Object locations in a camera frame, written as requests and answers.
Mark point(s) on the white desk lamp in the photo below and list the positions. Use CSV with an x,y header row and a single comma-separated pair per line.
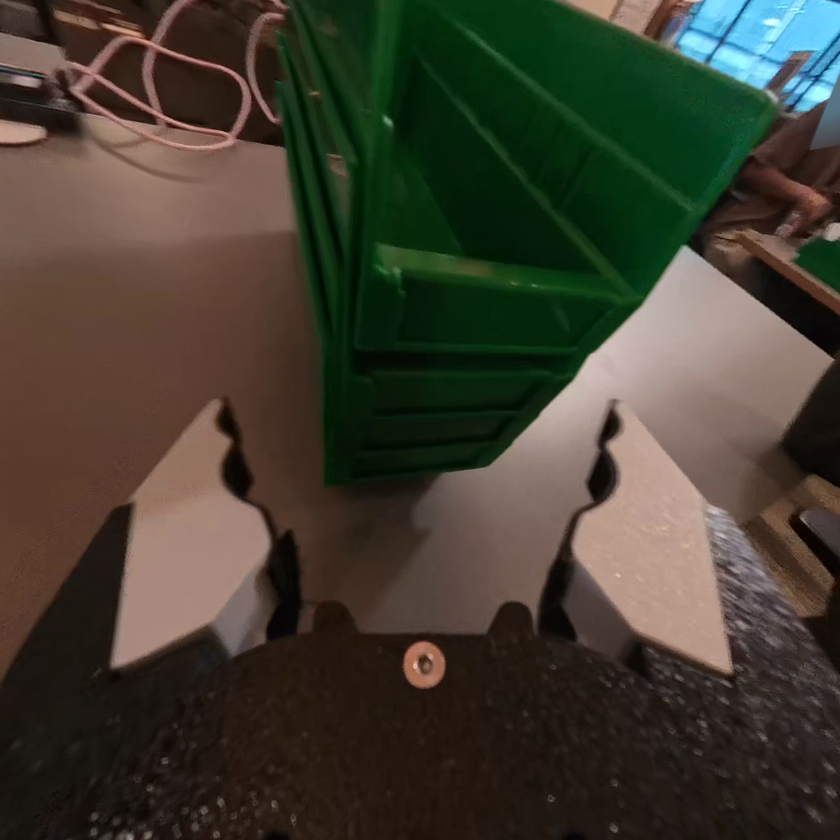
x,y
19,134

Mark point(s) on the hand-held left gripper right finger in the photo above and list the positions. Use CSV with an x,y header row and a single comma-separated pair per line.
x,y
656,558

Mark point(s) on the green plastic bin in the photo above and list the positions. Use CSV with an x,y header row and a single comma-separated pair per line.
x,y
407,463
453,390
433,430
525,164

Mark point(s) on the black battery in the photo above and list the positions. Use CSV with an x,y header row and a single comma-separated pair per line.
x,y
33,98

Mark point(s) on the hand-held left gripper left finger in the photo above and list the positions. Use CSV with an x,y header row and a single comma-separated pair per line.
x,y
190,544

